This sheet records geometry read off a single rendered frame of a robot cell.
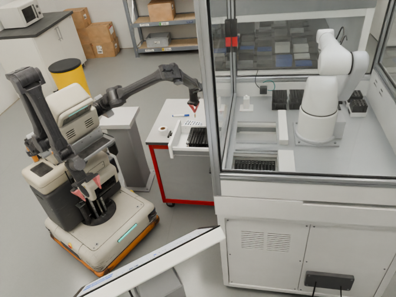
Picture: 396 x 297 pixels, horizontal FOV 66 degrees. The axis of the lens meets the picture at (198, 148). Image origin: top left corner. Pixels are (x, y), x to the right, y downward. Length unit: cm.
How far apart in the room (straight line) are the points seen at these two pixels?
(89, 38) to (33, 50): 154
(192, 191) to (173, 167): 29
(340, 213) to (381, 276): 60
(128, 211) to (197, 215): 59
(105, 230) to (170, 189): 60
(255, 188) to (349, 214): 45
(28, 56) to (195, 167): 340
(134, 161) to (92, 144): 95
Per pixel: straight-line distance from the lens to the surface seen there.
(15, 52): 517
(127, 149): 272
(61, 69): 425
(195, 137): 197
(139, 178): 293
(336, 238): 177
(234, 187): 146
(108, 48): 621
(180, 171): 239
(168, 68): 166
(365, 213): 162
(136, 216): 241
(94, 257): 231
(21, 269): 289
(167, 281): 117
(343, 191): 150
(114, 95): 181
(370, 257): 193
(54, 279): 270
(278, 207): 155
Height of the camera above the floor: 206
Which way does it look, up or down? 38 degrees down
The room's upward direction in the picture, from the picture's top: 7 degrees counter-clockwise
